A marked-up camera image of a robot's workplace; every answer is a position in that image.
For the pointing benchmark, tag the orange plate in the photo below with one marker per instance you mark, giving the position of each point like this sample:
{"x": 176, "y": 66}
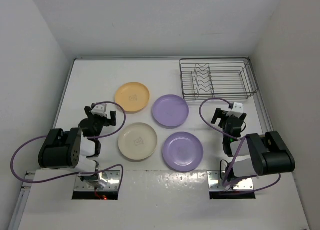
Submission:
{"x": 132, "y": 96}

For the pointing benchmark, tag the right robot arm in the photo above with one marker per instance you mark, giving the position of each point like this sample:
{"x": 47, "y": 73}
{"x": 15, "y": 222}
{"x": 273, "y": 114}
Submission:
{"x": 256, "y": 155}

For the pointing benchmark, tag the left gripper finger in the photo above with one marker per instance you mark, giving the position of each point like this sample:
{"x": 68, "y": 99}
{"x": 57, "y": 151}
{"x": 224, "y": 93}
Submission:
{"x": 88, "y": 111}
{"x": 112, "y": 121}

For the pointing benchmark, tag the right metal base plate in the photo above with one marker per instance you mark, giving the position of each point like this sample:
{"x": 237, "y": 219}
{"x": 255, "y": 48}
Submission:
{"x": 215, "y": 184}

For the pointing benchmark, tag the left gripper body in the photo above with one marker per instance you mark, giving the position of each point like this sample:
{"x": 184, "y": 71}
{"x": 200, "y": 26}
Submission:
{"x": 99, "y": 122}

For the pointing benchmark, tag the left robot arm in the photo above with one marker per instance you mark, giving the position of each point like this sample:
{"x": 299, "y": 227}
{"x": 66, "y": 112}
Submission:
{"x": 76, "y": 149}

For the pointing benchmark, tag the purple plate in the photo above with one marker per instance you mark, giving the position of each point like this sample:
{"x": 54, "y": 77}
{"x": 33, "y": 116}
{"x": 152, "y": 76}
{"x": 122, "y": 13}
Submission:
{"x": 182, "y": 152}
{"x": 170, "y": 111}

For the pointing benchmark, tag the cream plate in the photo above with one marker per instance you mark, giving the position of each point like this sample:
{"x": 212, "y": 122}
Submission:
{"x": 138, "y": 141}

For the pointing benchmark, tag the wire dish rack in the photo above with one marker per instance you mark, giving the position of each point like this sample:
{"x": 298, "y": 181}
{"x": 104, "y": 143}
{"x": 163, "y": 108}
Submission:
{"x": 230, "y": 78}

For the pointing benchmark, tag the metal base plate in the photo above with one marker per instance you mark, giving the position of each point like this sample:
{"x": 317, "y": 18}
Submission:
{"x": 215, "y": 184}
{"x": 112, "y": 180}

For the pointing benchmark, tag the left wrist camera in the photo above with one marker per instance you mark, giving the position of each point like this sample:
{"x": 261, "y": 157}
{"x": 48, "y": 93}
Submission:
{"x": 100, "y": 110}

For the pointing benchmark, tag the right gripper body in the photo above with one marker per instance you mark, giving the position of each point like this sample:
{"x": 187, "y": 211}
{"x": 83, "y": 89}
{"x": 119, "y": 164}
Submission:
{"x": 224, "y": 125}

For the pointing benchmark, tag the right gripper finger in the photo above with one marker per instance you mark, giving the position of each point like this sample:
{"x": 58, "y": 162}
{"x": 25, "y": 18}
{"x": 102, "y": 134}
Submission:
{"x": 243, "y": 116}
{"x": 219, "y": 114}

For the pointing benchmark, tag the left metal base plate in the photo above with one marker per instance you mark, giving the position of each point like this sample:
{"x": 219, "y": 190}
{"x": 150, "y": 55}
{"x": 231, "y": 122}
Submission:
{"x": 112, "y": 180}

